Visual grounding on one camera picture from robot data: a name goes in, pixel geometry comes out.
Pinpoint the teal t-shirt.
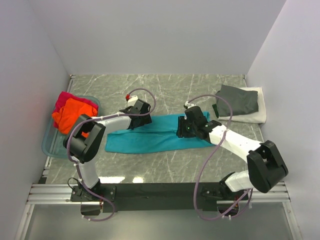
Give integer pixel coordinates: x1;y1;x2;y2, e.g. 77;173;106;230
104;113;213;154

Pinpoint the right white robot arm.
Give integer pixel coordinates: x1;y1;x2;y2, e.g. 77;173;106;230
176;106;289;200

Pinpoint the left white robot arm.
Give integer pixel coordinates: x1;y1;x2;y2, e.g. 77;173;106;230
63;96;152;201

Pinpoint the folded dark grey t-shirt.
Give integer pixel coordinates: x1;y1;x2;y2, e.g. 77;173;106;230
212;85;259;118

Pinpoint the folded white t-shirt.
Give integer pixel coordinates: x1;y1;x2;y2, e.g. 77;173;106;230
216;85;267;124

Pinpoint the orange t-shirt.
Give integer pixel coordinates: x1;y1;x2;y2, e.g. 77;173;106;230
51;98;98;135

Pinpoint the magenta t-shirt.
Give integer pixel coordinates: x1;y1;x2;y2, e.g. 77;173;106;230
53;91;99;113

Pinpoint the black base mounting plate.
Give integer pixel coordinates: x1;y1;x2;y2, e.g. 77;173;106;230
70;182;249;216

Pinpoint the translucent blue plastic basin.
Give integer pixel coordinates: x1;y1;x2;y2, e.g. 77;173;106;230
41;96;100;159

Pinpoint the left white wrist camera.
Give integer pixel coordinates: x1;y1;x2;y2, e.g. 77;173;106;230
125;94;139;107

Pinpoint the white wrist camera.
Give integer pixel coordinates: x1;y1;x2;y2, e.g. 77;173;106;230
183;101;195;110
125;94;139;107

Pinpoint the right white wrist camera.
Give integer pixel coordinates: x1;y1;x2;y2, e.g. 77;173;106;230
183;101;195;110

